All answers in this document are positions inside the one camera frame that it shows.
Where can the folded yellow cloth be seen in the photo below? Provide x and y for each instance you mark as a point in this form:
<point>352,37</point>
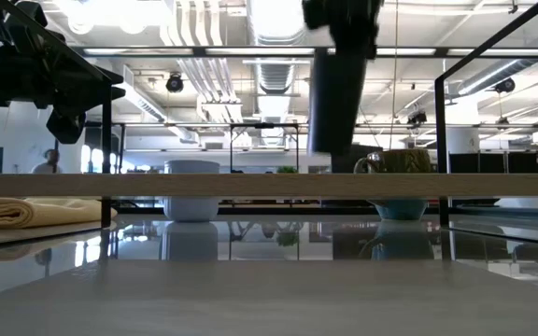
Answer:
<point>26,212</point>

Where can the black partition panels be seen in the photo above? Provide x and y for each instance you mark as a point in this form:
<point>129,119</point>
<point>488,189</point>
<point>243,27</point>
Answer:
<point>507,162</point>

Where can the black ceiling-hung camera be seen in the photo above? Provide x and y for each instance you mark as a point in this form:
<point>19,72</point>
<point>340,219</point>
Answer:
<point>505,85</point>
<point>174,83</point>

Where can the dark background monitor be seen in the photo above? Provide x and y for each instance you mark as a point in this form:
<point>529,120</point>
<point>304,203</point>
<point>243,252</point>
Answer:
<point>350,161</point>

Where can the green and teal glazed mug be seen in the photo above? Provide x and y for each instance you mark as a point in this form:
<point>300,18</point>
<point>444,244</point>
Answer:
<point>402,162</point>

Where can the person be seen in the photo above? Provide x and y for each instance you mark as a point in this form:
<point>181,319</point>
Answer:
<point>48,163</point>

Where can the black metal shelf frame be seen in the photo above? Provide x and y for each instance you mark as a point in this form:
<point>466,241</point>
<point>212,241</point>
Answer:
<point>441,140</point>

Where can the green potted plant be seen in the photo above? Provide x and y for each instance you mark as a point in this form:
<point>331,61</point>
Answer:
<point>287,170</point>

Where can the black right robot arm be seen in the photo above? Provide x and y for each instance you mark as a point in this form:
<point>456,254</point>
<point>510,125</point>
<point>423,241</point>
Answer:
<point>339,93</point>

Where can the light blue ribbed mug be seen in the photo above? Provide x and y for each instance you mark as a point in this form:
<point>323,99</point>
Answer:
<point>192,209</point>

